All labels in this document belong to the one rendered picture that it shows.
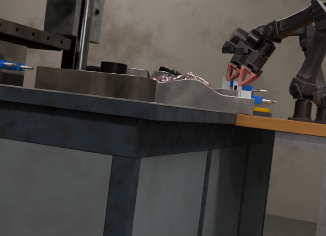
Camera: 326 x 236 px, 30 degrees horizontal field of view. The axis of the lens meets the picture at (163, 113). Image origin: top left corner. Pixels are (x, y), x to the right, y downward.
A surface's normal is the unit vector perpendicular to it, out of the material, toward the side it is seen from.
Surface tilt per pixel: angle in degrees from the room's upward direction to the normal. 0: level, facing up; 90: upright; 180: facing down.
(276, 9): 90
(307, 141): 90
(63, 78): 90
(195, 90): 90
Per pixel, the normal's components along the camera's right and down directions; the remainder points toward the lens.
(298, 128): -0.37, -0.03
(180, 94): -0.04, 0.01
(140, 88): 0.94, 0.12
